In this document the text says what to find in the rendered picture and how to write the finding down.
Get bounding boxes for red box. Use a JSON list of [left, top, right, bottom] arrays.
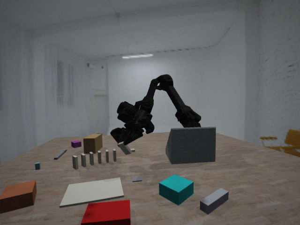
[[81, 200, 131, 225]]

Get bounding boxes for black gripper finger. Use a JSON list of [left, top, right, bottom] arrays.
[[117, 129, 127, 144], [123, 124, 143, 145]]

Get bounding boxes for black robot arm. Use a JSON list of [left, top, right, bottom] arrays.
[[117, 74, 201, 128]]

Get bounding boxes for small purple block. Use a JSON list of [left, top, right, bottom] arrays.
[[71, 141, 81, 148]]

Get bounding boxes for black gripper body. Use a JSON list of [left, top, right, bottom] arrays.
[[110, 115, 154, 143]]

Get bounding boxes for orange-brown rectangular block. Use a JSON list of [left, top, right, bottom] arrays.
[[0, 180, 37, 214]]

